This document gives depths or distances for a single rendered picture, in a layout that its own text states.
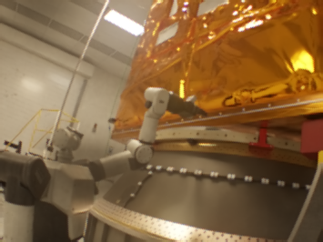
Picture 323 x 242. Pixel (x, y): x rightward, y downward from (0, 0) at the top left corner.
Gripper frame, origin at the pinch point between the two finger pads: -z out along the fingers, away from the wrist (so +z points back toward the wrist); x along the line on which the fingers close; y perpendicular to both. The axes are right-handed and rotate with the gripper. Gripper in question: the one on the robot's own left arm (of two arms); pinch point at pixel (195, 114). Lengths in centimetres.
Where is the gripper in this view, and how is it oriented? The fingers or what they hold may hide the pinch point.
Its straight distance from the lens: 131.4
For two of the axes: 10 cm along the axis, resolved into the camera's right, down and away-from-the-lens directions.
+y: 2.2, -9.4, 2.7
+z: -7.8, -3.3, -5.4
